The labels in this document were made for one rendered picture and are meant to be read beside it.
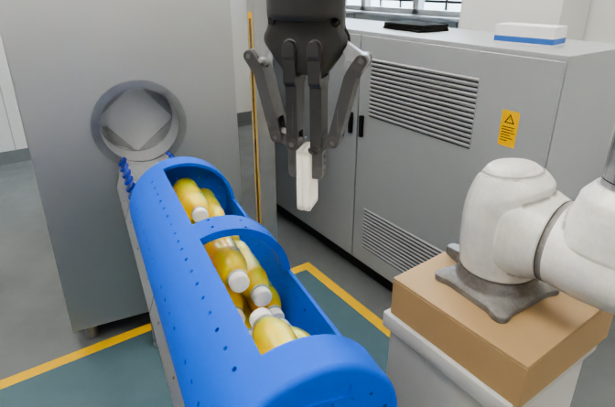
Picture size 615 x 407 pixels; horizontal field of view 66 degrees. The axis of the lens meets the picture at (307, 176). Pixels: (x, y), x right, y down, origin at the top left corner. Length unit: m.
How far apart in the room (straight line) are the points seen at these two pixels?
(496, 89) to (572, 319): 1.19
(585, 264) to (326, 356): 0.44
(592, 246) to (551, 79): 1.14
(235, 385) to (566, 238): 0.56
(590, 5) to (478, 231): 2.45
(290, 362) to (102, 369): 1.98
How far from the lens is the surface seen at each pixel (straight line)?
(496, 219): 0.92
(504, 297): 1.01
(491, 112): 2.06
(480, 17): 3.27
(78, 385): 2.54
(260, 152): 1.61
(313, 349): 0.67
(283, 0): 0.44
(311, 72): 0.46
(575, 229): 0.87
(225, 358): 0.71
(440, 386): 1.10
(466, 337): 0.98
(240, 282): 0.94
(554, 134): 1.97
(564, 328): 1.02
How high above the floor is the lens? 1.69
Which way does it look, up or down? 23 degrees down
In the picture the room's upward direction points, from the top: straight up
